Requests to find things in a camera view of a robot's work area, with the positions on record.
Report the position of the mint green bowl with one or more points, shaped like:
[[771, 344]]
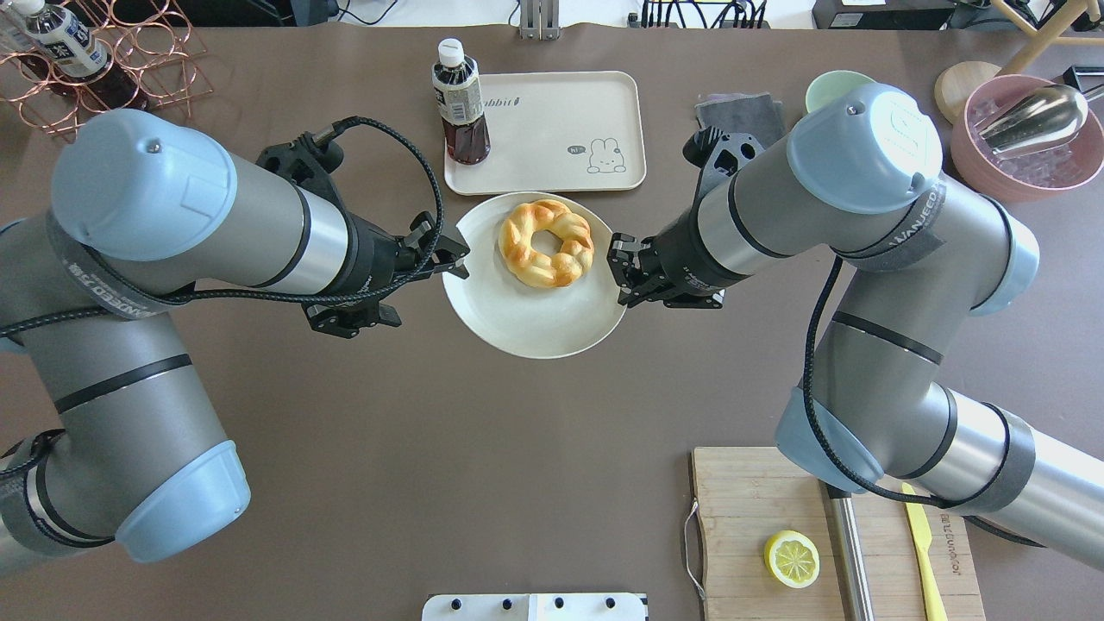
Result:
[[829, 86]]

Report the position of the half lemon slice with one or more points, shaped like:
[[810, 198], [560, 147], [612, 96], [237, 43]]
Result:
[[792, 558]]

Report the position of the braided golden donut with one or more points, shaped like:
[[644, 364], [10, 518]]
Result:
[[545, 244]]

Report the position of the cream rabbit tray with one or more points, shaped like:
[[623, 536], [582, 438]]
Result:
[[557, 132]]

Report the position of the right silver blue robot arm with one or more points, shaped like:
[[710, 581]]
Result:
[[863, 175]]

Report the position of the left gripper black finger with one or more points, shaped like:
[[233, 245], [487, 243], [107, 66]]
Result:
[[432, 247]]

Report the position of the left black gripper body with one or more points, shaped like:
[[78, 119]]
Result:
[[373, 251]]

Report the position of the metal ice scoop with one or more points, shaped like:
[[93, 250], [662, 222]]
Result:
[[1015, 121]]

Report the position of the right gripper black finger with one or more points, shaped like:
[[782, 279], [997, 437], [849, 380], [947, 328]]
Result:
[[623, 257]]

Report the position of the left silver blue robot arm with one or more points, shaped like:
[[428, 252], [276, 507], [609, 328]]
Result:
[[144, 216]]

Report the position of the white round plate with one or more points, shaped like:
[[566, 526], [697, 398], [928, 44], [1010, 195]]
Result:
[[540, 323]]

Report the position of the dark tea bottle on tray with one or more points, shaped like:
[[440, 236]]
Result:
[[456, 81]]

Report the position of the copper wire bottle rack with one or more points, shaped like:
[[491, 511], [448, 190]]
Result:
[[154, 40]]

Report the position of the pink ice bowl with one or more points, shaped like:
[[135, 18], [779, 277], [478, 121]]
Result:
[[1027, 178]]

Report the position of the tea bottle in rack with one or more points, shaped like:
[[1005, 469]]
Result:
[[68, 42]]

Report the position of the wooden cutting board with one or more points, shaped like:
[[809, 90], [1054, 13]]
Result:
[[747, 494]]

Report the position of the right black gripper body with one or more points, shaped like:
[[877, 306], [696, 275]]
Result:
[[684, 251]]

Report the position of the yellow plastic knife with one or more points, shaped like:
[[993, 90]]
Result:
[[922, 538]]

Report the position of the grey folded cloth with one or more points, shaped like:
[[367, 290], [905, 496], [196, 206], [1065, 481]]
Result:
[[758, 115]]

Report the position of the white pedestal base plate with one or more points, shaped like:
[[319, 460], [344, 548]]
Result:
[[537, 606]]

